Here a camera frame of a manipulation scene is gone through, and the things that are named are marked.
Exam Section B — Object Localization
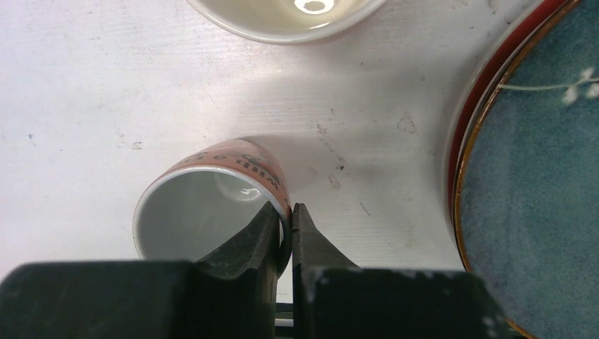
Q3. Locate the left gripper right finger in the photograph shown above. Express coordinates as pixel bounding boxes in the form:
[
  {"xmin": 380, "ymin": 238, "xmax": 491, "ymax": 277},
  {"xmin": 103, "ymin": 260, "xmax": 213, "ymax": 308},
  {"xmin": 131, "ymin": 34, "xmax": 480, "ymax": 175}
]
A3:
[{"xmin": 291, "ymin": 203, "xmax": 516, "ymax": 338}]

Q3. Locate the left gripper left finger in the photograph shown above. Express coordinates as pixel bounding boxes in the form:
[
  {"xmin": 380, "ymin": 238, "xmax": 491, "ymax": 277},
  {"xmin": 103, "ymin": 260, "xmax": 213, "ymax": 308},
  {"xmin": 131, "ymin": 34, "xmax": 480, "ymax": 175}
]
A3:
[{"xmin": 1, "ymin": 203, "xmax": 279, "ymax": 338}]

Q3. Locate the small orange mug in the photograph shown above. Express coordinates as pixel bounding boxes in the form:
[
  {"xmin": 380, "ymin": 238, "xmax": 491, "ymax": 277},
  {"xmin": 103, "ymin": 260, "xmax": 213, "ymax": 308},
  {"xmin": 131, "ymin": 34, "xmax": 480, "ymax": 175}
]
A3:
[{"xmin": 132, "ymin": 138, "xmax": 292, "ymax": 274}]

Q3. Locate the dark blue plate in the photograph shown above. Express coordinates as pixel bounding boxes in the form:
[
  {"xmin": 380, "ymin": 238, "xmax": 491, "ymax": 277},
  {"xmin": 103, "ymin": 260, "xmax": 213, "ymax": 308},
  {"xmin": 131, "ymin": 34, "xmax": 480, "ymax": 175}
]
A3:
[{"xmin": 454, "ymin": 1, "xmax": 598, "ymax": 338}]

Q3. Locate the red teal plate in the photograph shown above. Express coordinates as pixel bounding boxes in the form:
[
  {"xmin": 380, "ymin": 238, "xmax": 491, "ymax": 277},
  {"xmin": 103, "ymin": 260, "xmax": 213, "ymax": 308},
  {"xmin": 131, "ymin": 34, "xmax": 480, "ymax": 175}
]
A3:
[{"xmin": 441, "ymin": 1, "xmax": 567, "ymax": 223}]

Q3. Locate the large pink mug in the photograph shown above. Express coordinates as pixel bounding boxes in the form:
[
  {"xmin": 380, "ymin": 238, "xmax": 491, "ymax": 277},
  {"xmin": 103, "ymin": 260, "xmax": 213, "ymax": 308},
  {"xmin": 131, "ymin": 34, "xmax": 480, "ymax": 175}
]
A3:
[{"xmin": 188, "ymin": 0, "xmax": 386, "ymax": 44}]

